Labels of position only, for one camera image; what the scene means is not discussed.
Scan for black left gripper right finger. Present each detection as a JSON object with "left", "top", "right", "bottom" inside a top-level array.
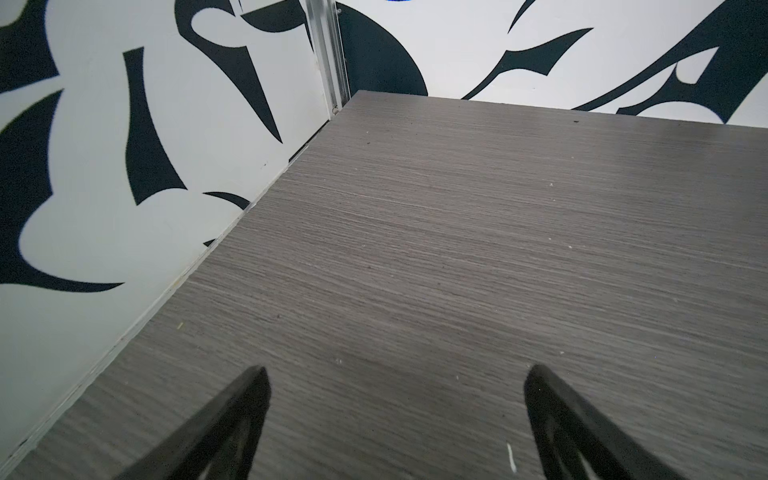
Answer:
[{"left": 524, "top": 364, "right": 682, "bottom": 479}]

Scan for aluminium enclosure frame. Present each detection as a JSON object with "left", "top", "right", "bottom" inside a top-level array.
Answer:
[{"left": 302, "top": 0, "right": 352, "bottom": 117}]

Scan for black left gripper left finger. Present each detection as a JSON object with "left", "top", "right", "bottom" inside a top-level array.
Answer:
[{"left": 117, "top": 366, "right": 271, "bottom": 479}]

